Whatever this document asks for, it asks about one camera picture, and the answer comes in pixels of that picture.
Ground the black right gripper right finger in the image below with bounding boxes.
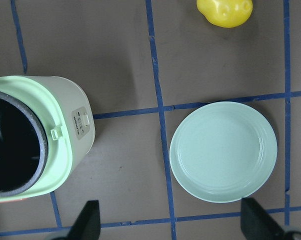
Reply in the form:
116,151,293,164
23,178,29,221
240,197,284,240

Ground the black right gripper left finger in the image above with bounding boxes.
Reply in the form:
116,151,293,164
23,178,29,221
66,200,101,240

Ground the white rice cooker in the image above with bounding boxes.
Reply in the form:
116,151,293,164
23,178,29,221
0,75,96,203

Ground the light green plate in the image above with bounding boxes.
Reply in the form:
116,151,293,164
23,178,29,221
169,101,278,203

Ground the yellow toy potato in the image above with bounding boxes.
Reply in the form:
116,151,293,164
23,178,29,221
196,0,253,28

